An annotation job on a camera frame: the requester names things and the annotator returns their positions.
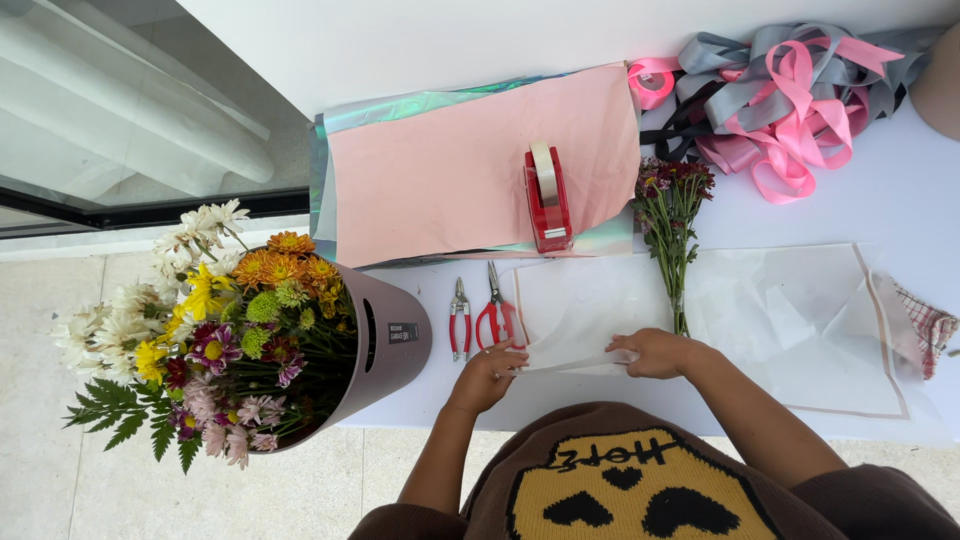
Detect person's right hand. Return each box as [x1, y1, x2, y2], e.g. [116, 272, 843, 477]
[605, 327, 705, 381]

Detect person's left hand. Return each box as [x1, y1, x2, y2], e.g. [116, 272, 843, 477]
[445, 339, 531, 417]

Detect white translucent wrapping sheet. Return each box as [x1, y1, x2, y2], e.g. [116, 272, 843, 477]
[684, 242, 925, 421]
[508, 262, 680, 378]

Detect pink flower bucket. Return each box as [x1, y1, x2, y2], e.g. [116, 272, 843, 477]
[253, 257, 435, 456]

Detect dark red flower stem bunch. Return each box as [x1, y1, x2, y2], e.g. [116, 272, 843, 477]
[632, 156, 717, 338]

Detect brown and yellow knit sweater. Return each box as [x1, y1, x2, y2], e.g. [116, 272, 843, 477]
[348, 401, 960, 540]

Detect red tape dispenser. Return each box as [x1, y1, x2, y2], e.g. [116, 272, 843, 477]
[522, 144, 576, 255]

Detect pink wrapping paper sheet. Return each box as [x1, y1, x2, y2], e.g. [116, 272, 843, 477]
[327, 63, 643, 270]

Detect white tape roll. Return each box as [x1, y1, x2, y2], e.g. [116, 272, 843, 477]
[528, 140, 561, 209]

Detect loose black ribbon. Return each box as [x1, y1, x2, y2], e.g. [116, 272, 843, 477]
[639, 78, 730, 164]

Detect loose pink satin ribbon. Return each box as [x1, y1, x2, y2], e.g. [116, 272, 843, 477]
[693, 36, 906, 206]

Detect iridescent wrapping film sheet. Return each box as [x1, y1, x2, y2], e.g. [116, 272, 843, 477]
[308, 69, 640, 271]

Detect bunch of mixed chrysanthemums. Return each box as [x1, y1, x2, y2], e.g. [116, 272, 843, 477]
[49, 198, 361, 476]

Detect pink ribbon roll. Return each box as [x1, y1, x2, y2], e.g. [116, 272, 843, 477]
[627, 57, 678, 111]

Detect red checked cloth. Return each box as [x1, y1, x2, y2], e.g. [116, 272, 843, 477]
[894, 283, 960, 381]

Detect loose grey satin ribbon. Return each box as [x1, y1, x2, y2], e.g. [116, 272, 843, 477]
[673, 21, 945, 138]

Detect beige rounded object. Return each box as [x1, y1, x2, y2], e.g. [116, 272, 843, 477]
[908, 21, 960, 143]

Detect red-handled pruning pliers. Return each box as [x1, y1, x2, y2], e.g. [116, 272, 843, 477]
[447, 276, 473, 363]

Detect red-handled scissors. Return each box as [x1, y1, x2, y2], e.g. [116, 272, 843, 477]
[474, 260, 528, 353]

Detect glass window with black frame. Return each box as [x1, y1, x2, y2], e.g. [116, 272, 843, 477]
[0, 0, 312, 242]

